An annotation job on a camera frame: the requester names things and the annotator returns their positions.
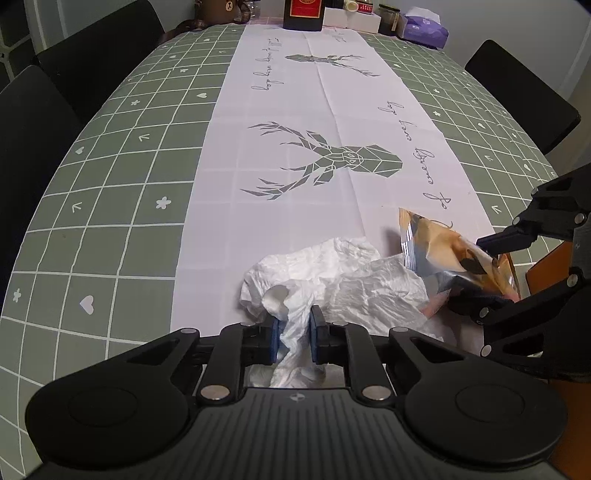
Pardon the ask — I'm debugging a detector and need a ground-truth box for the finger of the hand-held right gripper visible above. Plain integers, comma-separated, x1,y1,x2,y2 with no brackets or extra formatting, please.
447,268,591,383
475,165,591,268

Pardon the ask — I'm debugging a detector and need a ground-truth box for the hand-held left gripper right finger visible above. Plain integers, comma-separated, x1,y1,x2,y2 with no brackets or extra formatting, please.
308,305,467,407

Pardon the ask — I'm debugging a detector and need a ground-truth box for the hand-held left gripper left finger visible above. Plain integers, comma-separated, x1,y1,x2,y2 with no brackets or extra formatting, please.
127,316,288,407

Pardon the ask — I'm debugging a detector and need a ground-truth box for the white plastic bag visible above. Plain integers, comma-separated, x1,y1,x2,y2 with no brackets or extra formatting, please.
240,237,476,391

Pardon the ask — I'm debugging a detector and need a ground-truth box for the shiny snack packet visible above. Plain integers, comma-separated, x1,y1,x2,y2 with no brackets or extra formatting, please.
398,208,522,319

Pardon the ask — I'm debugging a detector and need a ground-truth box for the black chair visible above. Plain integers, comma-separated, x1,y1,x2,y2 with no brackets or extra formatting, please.
465,39,581,155

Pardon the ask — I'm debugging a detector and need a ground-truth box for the purple tissue box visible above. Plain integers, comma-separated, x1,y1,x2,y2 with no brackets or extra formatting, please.
399,7,450,49

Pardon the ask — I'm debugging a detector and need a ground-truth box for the green checked tablecloth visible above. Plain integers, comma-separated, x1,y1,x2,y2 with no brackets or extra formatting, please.
0,21,573,393

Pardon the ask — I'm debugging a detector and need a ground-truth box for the dark glass jar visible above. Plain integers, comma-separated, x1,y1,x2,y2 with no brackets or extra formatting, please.
379,4,400,37

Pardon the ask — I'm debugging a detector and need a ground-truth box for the dark upholstered chair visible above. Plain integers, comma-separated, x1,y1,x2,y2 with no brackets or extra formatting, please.
0,65,84,296
37,0,166,123

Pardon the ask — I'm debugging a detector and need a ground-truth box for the dark box with red label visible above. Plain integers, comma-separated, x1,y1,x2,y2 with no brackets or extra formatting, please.
283,0,323,32

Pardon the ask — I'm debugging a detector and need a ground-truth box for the brown bear figure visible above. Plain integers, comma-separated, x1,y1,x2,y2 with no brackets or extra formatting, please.
167,0,252,42

